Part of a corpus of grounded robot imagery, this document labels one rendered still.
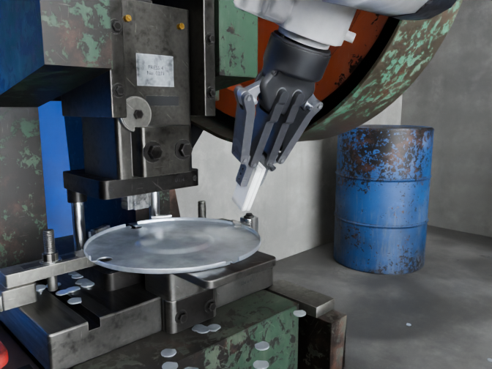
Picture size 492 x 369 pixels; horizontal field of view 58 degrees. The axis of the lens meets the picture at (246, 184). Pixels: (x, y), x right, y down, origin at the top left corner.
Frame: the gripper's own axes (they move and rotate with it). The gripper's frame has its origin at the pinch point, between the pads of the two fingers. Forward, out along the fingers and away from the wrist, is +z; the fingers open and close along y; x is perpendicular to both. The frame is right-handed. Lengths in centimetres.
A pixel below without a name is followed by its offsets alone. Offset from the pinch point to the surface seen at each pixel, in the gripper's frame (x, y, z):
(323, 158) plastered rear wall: 154, 196, 87
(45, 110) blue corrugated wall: 134, 4, 55
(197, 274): -3.5, -6.0, 12.4
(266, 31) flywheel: 45, 29, -11
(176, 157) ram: 17.6, -1.5, 6.4
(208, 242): 6.0, 1.7, 15.7
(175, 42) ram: 29.0, -1.0, -9.5
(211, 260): -0.2, -1.7, 13.4
